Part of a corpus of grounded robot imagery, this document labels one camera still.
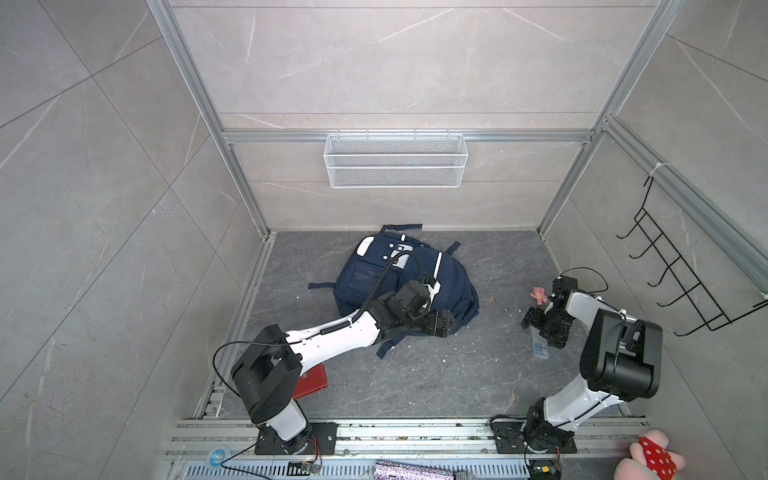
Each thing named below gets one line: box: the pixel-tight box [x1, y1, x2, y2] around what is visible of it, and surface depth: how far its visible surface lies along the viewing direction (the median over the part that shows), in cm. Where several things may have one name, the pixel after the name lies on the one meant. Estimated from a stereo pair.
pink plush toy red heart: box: [614, 430, 687, 480], surface depth 67 cm
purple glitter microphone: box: [373, 460, 455, 480], surface depth 67 cm
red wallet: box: [292, 363, 328, 399], surface depth 83 cm
